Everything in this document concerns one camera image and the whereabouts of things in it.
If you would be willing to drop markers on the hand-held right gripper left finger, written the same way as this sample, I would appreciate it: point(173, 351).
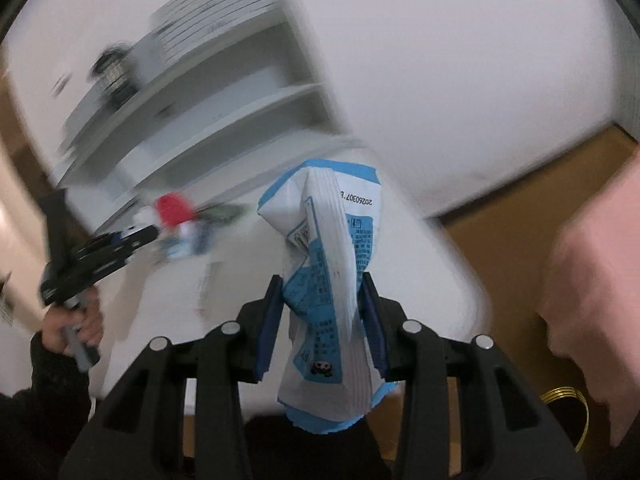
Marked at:
point(265, 330)

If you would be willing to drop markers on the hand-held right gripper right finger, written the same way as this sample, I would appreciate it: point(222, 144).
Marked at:
point(374, 322)

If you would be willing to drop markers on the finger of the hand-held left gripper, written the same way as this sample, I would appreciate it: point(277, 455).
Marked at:
point(132, 239)

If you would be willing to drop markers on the red capped container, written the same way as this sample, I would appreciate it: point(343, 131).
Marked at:
point(172, 209)

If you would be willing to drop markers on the blue and white snack packet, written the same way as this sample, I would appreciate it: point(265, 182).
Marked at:
point(320, 270)

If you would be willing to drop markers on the black bin with gold rim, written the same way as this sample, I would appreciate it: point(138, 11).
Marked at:
point(570, 392)

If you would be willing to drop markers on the person's left forearm black sleeve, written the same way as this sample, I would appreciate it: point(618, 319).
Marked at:
point(35, 410)

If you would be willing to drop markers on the person's left hand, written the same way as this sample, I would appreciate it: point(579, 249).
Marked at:
point(90, 327)

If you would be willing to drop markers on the white table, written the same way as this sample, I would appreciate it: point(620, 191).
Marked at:
point(430, 290)

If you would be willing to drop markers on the dark green wrapper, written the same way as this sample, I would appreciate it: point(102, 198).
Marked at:
point(225, 212)

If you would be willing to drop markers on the white shelf unit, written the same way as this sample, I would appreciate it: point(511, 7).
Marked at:
point(215, 100)

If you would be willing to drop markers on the black object on shelf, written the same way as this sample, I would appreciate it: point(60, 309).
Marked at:
point(112, 70)

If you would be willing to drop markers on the pink bed sheet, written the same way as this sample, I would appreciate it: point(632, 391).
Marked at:
point(595, 285)

